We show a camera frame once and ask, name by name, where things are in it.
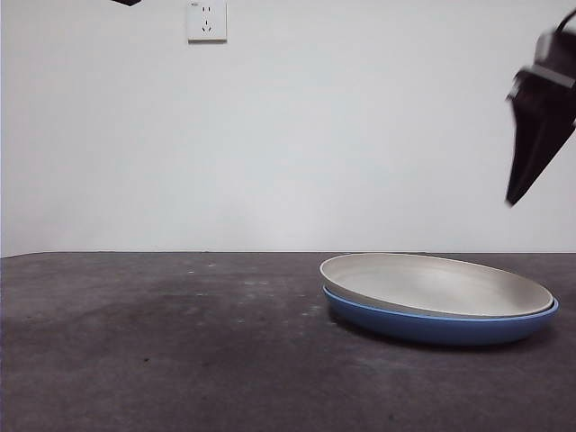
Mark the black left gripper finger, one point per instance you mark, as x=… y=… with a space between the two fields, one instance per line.
x=120 y=2
x=136 y=2

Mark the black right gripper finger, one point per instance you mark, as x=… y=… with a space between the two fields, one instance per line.
x=522 y=135
x=551 y=135

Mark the white round plate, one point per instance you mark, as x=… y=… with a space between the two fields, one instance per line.
x=427 y=283

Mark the blue round plate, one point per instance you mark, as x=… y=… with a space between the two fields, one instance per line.
x=432 y=332

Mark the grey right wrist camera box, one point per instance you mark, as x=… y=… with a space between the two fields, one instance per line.
x=546 y=47

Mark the white wall power socket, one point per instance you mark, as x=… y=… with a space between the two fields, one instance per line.
x=207 y=22

